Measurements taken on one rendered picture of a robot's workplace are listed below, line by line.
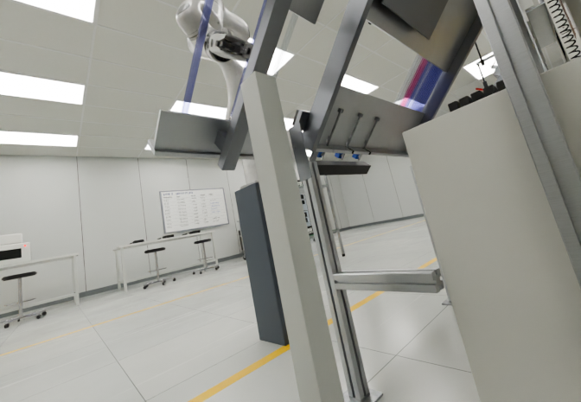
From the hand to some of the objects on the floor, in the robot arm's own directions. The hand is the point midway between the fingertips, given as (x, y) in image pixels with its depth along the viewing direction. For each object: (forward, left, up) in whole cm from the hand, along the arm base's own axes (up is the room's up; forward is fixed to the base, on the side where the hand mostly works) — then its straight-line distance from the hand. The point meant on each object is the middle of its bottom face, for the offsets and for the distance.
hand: (252, 52), depth 67 cm
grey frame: (+22, +54, -91) cm, 108 cm away
